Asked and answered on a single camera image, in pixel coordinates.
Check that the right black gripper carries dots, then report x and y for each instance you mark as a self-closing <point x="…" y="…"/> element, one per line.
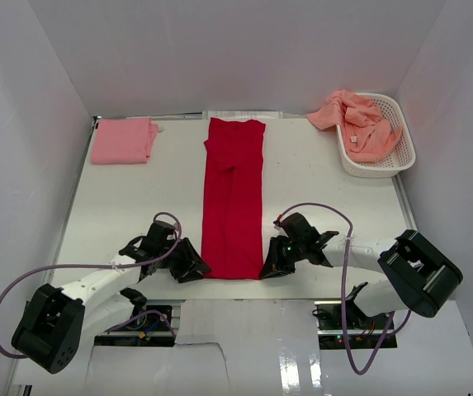
<point x="274" y="266"/>

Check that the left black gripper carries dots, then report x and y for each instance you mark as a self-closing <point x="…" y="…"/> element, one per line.
<point x="190" y="261"/>

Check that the red t shirt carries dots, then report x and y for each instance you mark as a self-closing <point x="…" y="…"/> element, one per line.
<point x="232" y="240"/>

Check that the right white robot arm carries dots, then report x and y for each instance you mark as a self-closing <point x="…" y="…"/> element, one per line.
<point x="417" y="275"/>

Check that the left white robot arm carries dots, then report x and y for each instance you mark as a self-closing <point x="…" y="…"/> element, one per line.
<point x="58" y="319"/>

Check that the salmon t shirt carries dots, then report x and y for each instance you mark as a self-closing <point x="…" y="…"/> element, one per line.
<point x="367" y="136"/>

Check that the folded pink t shirt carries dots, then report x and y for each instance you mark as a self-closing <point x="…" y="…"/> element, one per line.
<point x="126" y="141"/>

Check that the white plastic basket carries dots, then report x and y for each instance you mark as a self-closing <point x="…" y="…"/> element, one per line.
<point x="403" y="155"/>

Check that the white paper sheet rear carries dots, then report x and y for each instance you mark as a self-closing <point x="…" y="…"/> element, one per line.
<point x="242" y="115"/>

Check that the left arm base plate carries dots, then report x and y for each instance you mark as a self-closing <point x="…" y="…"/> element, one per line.
<point x="148" y="331"/>

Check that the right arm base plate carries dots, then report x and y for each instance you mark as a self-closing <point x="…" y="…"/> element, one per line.
<point x="363" y="334"/>

